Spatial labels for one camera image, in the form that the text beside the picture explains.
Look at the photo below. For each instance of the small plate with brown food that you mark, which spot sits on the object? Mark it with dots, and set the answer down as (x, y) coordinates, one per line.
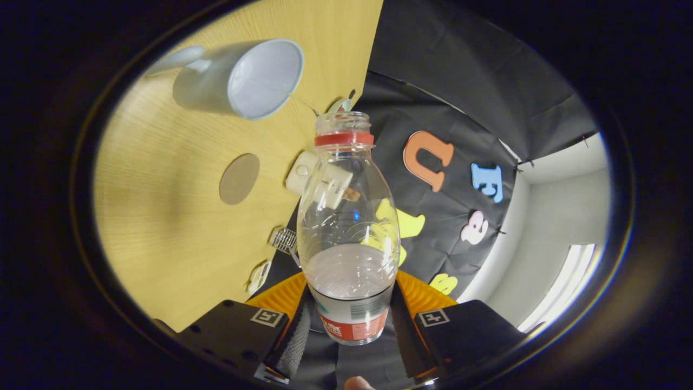
(338, 105)

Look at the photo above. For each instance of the white toaster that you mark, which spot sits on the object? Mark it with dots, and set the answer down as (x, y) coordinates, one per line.
(298, 176)

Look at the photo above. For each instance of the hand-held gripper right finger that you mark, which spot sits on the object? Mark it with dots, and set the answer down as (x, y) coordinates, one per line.
(406, 341)

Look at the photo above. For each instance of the wooden table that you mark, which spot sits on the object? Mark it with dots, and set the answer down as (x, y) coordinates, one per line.
(162, 189)

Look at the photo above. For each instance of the long ceiling light panel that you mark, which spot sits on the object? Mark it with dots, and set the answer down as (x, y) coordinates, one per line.
(563, 287)

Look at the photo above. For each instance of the white divided dish with spices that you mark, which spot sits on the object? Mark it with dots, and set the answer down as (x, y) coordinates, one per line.
(260, 277)

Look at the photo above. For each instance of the round brown coaster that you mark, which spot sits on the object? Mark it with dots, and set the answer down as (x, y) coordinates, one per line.
(239, 179)

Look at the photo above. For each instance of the metal spoon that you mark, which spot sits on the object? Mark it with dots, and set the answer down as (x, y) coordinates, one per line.
(296, 259)

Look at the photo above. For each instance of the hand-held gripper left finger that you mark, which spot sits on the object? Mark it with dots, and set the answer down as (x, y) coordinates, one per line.
(295, 346)

